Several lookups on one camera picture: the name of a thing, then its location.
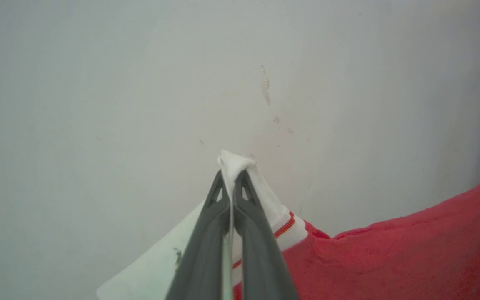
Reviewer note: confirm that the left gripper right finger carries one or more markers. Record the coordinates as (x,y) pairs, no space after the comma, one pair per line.
(261,258)

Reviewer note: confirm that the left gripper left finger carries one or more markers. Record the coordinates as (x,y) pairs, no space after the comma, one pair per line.
(204,250)

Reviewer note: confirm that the red and white garment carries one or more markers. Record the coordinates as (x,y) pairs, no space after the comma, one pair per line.
(411,258)

